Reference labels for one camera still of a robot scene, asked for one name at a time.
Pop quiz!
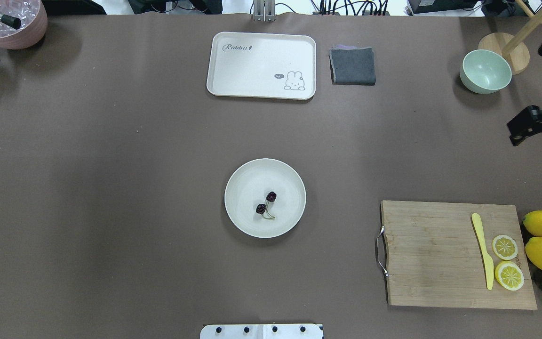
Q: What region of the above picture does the dark red cherry pair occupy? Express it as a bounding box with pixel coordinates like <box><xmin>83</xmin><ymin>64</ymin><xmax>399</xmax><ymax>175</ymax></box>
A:
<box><xmin>255</xmin><ymin>191</ymin><xmax>277</xmax><ymax>220</ymax></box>

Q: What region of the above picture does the cream rabbit tray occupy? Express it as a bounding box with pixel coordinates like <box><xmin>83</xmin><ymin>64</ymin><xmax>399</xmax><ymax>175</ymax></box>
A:
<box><xmin>206</xmin><ymin>32</ymin><xmax>316</xmax><ymax>100</ymax></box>

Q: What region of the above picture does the grey folded cloth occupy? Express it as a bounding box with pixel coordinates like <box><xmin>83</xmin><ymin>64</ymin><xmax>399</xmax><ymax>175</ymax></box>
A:
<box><xmin>329</xmin><ymin>45</ymin><xmax>376</xmax><ymax>86</ymax></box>

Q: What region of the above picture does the bamboo cutting board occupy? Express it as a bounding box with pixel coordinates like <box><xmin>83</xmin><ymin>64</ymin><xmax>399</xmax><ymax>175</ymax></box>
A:
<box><xmin>378</xmin><ymin>200</ymin><xmax>537</xmax><ymax>310</ymax></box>

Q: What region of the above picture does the aluminium frame post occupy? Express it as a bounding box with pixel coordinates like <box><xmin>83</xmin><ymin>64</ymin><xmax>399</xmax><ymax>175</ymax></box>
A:
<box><xmin>252</xmin><ymin>0</ymin><xmax>277</xmax><ymax>22</ymax></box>

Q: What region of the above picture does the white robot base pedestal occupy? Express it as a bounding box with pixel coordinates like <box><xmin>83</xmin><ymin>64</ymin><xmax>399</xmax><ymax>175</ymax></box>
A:
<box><xmin>199</xmin><ymin>323</ymin><xmax>324</xmax><ymax>339</ymax></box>

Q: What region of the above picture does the lemon half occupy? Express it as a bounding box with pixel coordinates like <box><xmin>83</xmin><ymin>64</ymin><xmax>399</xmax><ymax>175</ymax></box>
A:
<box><xmin>494</xmin><ymin>260</ymin><xmax>525</xmax><ymax>291</ymax></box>

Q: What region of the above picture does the mint green bowl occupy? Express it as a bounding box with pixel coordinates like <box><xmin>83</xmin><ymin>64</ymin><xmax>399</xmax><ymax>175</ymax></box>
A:
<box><xmin>459</xmin><ymin>49</ymin><xmax>512</xmax><ymax>94</ymax></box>

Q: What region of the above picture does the pink bowl of ice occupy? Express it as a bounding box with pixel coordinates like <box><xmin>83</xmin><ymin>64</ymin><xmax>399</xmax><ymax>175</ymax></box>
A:
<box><xmin>0</xmin><ymin>0</ymin><xmax>48</xmax><ymax>50</ymax></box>

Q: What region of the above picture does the yellow plastic knife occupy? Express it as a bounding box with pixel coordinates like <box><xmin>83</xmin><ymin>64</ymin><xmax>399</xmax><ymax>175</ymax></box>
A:
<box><xmin>471</xmin><ymin>213</ymin><xmax>494</xmax><ymax>291</ymax></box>

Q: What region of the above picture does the wooden mug tree stand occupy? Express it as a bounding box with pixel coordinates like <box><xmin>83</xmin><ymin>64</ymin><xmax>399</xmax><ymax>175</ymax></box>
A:
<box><xmin>478</xmin><ymin>0</ymin><xmax>542</xmax><ymax>75</ymax></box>

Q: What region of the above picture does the lemon slice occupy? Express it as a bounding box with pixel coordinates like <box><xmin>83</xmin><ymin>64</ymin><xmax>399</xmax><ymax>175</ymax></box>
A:
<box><xmin>491</xmin><ymin>234</ymin><xmax>518</xmax><ymax>260</ymax></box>

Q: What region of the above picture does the round cream plate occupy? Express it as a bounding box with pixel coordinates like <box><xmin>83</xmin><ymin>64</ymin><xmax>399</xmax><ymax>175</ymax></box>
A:
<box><xmin>224</xmin><ymin>158</ymin><xmax>307</xmax><ymax>239</ymax></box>

